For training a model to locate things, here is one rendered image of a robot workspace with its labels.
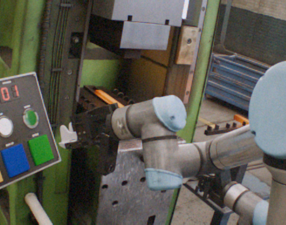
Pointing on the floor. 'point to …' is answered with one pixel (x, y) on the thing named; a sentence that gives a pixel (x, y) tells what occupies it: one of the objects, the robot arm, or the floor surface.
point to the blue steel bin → (233, 79)
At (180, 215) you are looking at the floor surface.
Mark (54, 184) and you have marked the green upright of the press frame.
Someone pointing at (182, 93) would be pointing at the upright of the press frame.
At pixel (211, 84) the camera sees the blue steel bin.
